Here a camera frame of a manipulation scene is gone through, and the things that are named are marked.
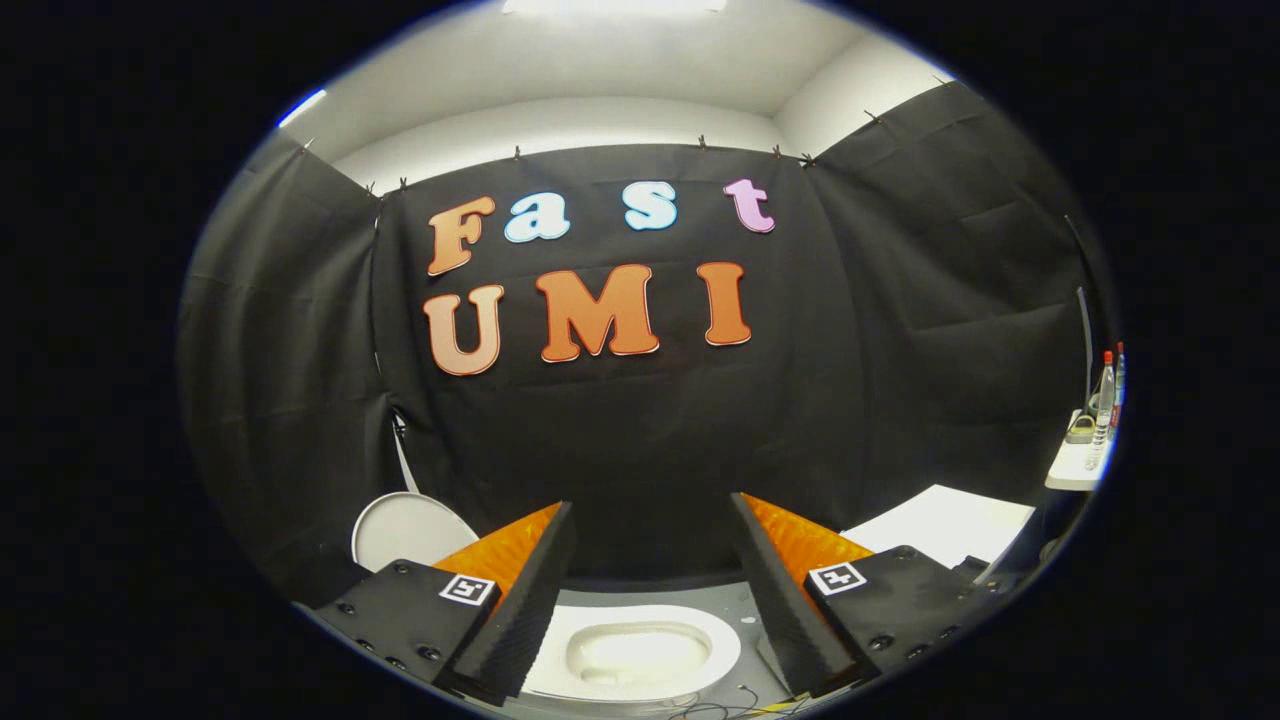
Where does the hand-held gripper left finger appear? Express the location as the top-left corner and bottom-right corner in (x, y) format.
(313, 501), (579, 707)

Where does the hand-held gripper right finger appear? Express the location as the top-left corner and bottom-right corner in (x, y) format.
(729, 492), (1003, 700)

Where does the white toilet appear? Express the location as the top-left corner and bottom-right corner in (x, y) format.
(520, 603), (743, 706)

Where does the white drawer cabinet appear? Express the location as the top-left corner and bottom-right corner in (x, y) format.
(840, 484), (1037, 586)

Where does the black backdrop cloth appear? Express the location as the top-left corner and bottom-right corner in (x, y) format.
(178, 80), (1116, 611)

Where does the small white table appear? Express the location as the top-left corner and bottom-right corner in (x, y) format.
(1044, 408), (1109, 493)

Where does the clear water bottle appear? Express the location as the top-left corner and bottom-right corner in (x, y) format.
(1090, 350), (1116, 471)

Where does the black curved monitor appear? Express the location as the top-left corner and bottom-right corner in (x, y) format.
(1064, 213), (1097, 406)

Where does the small ceiling light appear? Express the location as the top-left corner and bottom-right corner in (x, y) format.
(277, 88), (329, 129)

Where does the large ceiling light panel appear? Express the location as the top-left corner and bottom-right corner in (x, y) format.
(500, 0), (729, 15)

